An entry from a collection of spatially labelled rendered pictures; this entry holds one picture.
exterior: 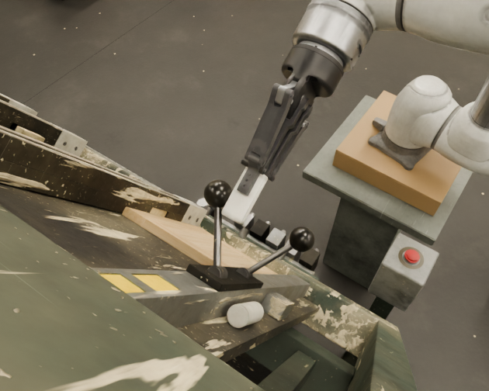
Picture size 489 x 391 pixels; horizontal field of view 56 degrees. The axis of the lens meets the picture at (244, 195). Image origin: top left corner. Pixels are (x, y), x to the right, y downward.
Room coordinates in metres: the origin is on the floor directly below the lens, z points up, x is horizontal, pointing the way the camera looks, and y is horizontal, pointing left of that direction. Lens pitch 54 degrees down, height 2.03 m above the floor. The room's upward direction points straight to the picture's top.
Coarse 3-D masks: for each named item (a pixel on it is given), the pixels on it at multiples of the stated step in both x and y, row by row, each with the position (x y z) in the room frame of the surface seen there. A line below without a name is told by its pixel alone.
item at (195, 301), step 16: (112, 272) 0.18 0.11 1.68; (128, 272) 0.19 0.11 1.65; (144, 272) 0.20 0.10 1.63; (160, 272) 0.22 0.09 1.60; (176, 272) 0.24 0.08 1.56; (144, 288) 0.17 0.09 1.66; (176, 288) 0.20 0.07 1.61; (192, 288) 0.21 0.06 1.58; (208, 288) 0.23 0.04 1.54; (272, 288) 0.35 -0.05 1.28; (288, 288) 0.41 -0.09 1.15; (304, 288) 0.50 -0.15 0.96; (144, 304) 0.15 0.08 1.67; (160, 304) 0.16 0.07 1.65; (176, 304) 0.18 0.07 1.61; (192, 304) 0.19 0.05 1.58; (208, 304) 0.21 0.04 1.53; (224, 304) 0.24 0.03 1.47; (176, 320) 0.17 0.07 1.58; (192, 320) 0.19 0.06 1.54
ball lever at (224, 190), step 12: (216, 180) 0.37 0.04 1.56; (204, 192) 0.36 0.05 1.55; (216, 192) 0.35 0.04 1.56; (228, 192) 0.35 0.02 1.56; (216, 204) 0.34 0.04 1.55; (216, 216) 0.33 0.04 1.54; (216, 228) 0.32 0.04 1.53; (216, 240) 0.30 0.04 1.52; (216, 252) 0.29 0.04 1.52; (216, 264) 0.27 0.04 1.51
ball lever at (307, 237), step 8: (296, 232) 0.35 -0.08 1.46; (304, 232) 0.35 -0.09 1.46; (312, 232) 0.36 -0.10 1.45; (296, 240) 0.34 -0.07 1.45; (304, 240) 0.34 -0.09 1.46; (312, 240) 0.34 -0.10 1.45; (280, 248) 0.34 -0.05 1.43; (288, 248) 0.34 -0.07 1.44; (296, 248) 0.34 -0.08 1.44; (304, 248) 0.33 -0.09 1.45; (272, 256) 0.33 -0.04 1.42; (256, 264) 0.33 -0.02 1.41; (264, 264) 0.32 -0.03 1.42; (240, 272) 0.31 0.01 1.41; (248, 272) 0.31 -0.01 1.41
